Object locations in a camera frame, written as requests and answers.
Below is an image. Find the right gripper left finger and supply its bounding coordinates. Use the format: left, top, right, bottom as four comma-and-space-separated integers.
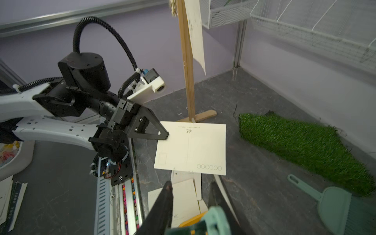
135, 181, 173, 235

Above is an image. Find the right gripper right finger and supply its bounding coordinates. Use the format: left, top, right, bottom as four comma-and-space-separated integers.
209, 181, 245, 235

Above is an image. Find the white postcard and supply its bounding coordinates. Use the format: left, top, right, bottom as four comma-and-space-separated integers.
170, 170, 202, 200
185, 0, 206, 74
147, 184, 200, 228
154, 121, 226, 176
205, 175, 240, 225

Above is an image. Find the green clothespin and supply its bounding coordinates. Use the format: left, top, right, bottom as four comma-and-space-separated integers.
165, 206, 232, 235

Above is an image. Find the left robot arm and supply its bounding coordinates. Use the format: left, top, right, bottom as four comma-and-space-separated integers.
1, 16, 169, 162

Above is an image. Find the yellow plastic tray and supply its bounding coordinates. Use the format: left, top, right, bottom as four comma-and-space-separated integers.
178, 212, 207, 228

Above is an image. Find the green hand brush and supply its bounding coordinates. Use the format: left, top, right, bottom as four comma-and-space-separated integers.
287, 174, 376, 235

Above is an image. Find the long white wire basket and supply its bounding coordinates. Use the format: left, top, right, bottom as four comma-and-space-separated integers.
250, 1, 376, 73

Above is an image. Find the small white mesh basket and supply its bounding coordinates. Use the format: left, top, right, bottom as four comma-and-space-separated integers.
199, 0, 260, 29

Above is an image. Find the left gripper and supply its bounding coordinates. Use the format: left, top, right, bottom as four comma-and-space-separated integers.
88, 98, 169, 162

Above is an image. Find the wooden clothesline stand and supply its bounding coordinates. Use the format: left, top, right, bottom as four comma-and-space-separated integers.
169, 1, 217, 123

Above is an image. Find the green artificial grass mat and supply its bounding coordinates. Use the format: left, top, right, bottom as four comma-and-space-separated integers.
238, 112, 376, 196

